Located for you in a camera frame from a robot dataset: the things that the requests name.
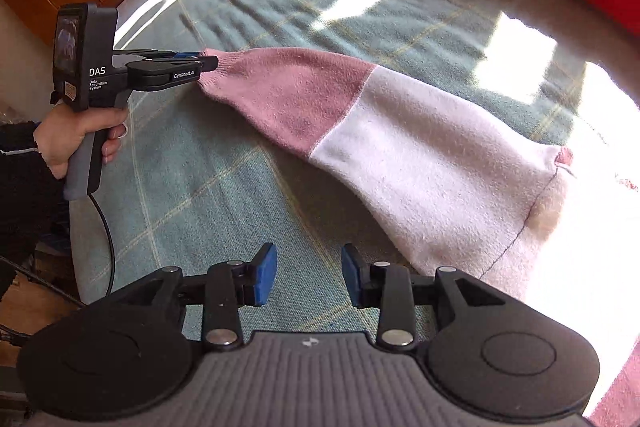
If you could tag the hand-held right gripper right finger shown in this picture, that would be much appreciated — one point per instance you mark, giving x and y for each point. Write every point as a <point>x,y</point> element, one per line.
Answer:
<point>351,277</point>

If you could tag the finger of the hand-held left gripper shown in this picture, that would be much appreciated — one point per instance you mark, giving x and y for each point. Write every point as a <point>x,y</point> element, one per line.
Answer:
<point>207,64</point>
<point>185,54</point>

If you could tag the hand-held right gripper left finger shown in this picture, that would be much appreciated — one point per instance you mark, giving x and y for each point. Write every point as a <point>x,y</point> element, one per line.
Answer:
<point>265,274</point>

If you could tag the pink and white sweater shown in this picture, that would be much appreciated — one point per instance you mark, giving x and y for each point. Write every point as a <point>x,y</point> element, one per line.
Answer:
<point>400,147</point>

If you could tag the person's left hand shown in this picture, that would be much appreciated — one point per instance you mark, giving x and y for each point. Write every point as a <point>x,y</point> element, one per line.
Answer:
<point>52,137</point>

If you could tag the green plaid bed sheet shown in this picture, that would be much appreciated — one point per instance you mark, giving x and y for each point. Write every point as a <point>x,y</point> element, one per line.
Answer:
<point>200,187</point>

